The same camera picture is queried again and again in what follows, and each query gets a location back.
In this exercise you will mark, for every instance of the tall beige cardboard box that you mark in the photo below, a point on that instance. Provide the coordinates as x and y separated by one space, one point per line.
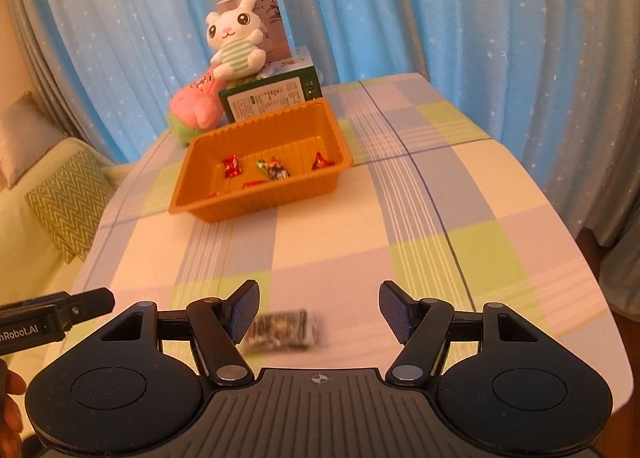
275 23

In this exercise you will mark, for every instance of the small red triangular snack packet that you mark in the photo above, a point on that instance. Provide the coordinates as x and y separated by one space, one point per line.
322 162

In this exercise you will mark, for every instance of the silver grey snack packet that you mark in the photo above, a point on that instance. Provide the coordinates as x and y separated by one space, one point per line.
282 330

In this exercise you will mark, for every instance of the person's left hand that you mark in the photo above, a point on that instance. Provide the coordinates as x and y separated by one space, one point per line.
9 408

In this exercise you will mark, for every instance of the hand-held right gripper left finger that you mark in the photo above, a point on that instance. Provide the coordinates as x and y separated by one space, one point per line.
245 310

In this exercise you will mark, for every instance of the red foil twisted candy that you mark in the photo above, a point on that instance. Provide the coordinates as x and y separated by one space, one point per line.
232 167

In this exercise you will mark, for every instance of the cream sofa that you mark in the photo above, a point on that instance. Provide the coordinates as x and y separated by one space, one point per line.
30 258

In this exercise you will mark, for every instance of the blue star curtain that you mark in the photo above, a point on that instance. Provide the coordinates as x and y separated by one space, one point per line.
425 13

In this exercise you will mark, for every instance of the long green black snack packet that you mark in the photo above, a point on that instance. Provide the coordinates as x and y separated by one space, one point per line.
274 169

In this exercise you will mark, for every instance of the white bunny plush toy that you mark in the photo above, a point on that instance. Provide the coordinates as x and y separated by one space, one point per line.
240 48

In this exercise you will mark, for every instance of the green chevron cushion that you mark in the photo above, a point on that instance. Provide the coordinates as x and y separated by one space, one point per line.
70 203

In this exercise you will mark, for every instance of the grey cushion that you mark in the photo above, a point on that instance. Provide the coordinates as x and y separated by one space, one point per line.
22 138

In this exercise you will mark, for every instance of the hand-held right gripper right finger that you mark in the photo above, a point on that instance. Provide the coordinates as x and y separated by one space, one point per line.
395 310

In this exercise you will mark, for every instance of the checked tablecloth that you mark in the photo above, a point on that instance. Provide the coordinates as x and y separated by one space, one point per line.
350 238

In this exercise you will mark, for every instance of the pink star plush toy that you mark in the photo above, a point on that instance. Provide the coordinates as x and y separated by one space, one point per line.
195 105

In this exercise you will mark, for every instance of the grey curtain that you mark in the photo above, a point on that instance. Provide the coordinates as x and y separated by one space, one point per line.
622 283
35 48

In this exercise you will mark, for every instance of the green cardboard box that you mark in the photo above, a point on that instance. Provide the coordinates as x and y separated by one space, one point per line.
270 98

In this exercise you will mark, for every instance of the orange plastic tray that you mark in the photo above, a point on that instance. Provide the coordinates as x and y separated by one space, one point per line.
260 203

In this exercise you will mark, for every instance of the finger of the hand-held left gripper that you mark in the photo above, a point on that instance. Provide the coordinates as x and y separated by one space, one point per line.
45 299
92 303

